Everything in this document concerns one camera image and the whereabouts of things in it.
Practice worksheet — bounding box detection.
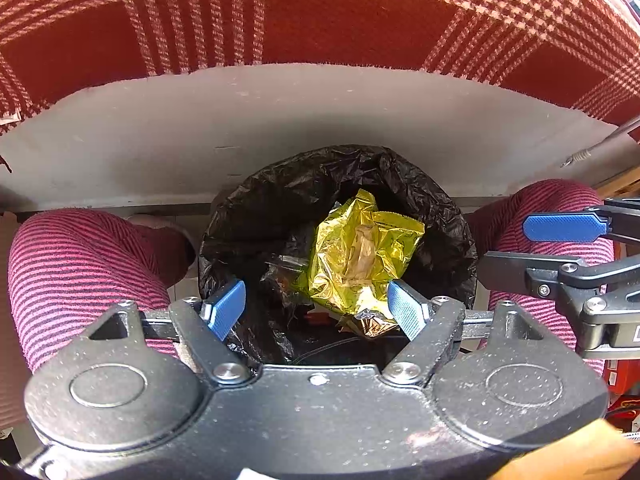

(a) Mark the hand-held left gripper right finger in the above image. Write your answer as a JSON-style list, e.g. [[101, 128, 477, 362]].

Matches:
[[382, 280, 561, 387]]

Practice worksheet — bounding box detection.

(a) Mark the grey table front panel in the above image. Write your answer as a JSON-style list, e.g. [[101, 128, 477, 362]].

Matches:
[[0, 62, 640, 211]]

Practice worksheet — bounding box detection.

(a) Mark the maroon footwear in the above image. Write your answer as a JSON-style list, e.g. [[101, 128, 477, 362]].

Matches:
[[127, 214, 197, 286]]

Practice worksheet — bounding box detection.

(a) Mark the left pink striped knee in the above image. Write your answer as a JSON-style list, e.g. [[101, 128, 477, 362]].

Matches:
[[7, 210, 186, 376]]

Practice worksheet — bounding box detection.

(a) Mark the grey cable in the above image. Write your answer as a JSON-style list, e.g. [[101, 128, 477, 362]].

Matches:
[[560, 115, 640, 168]]

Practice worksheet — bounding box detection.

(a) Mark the black bin bag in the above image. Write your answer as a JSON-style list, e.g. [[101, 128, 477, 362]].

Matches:
[[197, 144, 478, 366]]

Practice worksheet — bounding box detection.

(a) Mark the gold foil snack wrapper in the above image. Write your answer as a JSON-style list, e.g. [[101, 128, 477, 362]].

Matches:
[[292, 189, 426, 341]]

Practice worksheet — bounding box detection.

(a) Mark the orange red box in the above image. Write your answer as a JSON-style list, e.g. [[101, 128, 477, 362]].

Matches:
[[602, 357, 640, 411]]

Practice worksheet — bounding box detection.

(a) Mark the wooden cabinet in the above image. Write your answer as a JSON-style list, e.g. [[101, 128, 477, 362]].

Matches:
[[597, 160, 640, 198]]

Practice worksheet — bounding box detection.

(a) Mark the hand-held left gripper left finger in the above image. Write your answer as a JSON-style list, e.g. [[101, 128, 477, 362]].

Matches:
[[82, 280, 251, 386]]

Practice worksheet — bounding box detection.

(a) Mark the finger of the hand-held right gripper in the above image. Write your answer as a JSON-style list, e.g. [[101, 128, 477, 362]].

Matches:
[[477, 251, 640, 324], [522, 199, 640, 246]]

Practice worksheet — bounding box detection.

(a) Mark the pink striped knee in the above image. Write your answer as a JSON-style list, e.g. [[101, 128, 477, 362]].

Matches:
[[7, 210, 186, 376], [465, 179, 616, 376]]

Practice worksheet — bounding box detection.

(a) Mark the right pink striped knee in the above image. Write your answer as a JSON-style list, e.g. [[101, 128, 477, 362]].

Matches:
[[465, 179, 616, 376]]

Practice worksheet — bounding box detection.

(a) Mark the red plaid blanket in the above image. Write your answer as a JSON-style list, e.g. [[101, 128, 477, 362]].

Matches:
[[0, 0, 640, 136]]

